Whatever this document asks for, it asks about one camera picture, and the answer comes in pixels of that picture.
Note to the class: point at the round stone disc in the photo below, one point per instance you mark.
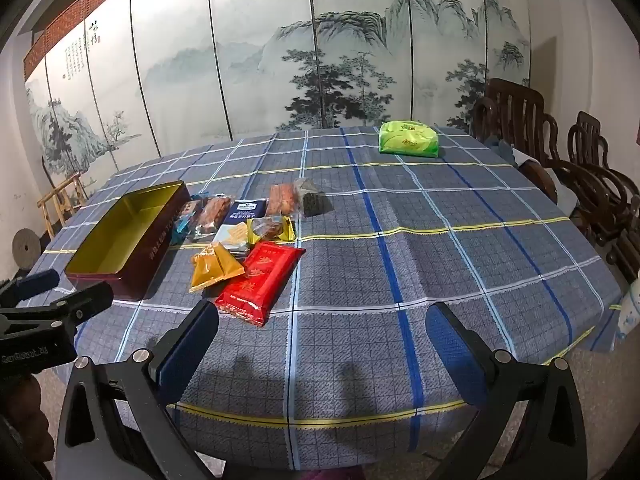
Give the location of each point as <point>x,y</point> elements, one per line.
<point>21,247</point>

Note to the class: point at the green tissue pack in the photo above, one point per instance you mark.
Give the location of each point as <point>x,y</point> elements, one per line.
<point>407,137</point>

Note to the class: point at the landscape painted folding screen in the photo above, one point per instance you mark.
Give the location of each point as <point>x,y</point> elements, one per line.
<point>280,60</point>

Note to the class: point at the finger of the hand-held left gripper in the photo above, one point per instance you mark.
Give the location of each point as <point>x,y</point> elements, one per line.
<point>32,282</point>
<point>82,302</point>

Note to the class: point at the pale cracker packet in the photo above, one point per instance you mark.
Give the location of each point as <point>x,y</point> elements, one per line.
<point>231,237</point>

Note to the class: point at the red snack packet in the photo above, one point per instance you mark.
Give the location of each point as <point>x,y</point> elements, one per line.
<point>257,280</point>

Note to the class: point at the yellow pastry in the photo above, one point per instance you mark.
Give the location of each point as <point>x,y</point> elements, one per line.
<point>272,230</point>

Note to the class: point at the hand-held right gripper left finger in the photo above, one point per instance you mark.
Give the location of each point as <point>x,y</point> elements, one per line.
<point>187,352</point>

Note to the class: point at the blue plaid tablecloth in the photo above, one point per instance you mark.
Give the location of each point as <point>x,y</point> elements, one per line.
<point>380,270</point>

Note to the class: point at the dark clear snack packet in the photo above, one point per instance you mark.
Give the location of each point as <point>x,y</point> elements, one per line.
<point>315,200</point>

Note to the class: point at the clear packet of orange pastry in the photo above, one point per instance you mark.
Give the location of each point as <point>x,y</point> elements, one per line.
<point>281,200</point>
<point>215,215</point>

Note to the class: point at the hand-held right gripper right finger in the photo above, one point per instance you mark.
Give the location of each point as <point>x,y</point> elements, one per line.
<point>452,355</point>

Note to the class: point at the yellow orange triangular packet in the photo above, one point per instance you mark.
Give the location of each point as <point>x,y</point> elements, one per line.
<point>212,270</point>

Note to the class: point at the white blue porcelain vase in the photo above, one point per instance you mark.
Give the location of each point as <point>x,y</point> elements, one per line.
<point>631,310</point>

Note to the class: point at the red and gold tin box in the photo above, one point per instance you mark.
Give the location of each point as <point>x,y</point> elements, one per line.
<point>120,240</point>

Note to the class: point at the brown snack packet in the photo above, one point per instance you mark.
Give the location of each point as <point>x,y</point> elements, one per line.
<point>196,212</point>

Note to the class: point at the navy blue cracker packet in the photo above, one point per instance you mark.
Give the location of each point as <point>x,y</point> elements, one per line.
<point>243,211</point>

